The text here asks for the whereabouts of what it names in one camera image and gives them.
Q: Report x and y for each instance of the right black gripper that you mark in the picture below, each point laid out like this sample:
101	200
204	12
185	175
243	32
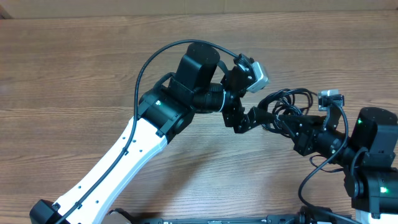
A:
305	137

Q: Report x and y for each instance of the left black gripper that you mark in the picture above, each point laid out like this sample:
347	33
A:
247	121

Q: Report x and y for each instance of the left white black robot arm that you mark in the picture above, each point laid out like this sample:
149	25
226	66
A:
201	84

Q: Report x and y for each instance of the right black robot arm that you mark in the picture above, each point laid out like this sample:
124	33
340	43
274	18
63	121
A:
366	156

